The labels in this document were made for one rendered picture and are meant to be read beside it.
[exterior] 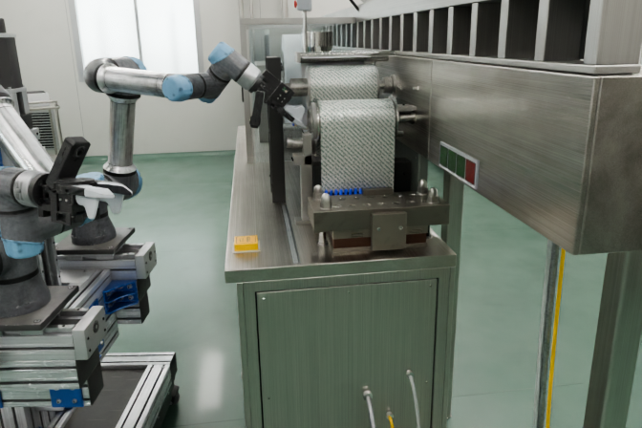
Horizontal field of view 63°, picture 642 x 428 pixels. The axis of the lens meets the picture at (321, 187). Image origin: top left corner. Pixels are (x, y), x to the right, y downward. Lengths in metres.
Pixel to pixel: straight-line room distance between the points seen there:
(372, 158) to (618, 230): 0.87
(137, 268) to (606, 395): 1.48
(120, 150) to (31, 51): 5.66
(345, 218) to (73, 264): 1.03
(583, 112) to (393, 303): 0.85
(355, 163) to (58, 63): 6.17
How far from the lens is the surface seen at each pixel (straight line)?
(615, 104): 0.96
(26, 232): 1.27
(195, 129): 7.29
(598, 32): 0.94
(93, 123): 7.51
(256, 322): 1.55
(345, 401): 1.73
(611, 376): 1.27
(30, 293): 1.61
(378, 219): 1.51
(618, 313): 1.20
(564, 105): 1.00
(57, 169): 1.14
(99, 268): 2.05
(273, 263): 1.50
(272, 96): 1.64
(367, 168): 1.69
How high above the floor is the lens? 1.50
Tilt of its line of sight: 16 degrees down
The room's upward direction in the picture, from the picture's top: 1 degrees counter-clockwise
